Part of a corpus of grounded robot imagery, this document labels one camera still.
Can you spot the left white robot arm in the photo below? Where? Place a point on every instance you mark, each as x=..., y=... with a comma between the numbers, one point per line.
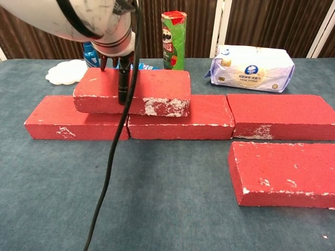
x=52, y=15

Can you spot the green Pringles can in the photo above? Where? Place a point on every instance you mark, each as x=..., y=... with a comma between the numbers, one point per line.
x=174, y=39

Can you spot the blue snack bag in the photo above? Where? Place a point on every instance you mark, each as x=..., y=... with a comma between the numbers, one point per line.
x=146, y=66

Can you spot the white tissue pack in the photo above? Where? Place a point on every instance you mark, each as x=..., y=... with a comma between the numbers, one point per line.
x=251, y=70

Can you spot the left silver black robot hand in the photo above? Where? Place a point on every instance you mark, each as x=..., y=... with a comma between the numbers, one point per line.
x=124, y=83

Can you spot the red brick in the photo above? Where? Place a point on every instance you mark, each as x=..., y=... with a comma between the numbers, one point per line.
x=162, y=86
x=209, y=115
x=282, y=109
x=52, y=115
x=282, y=167

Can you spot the teal felt table cover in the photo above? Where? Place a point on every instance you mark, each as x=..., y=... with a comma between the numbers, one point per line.
x=167, y=183

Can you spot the blue spray bottle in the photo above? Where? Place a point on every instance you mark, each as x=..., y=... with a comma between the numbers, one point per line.
x=90, y=58

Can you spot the white flower-shaped plate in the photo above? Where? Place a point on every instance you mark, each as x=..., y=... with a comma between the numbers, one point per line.
x=65, y=73

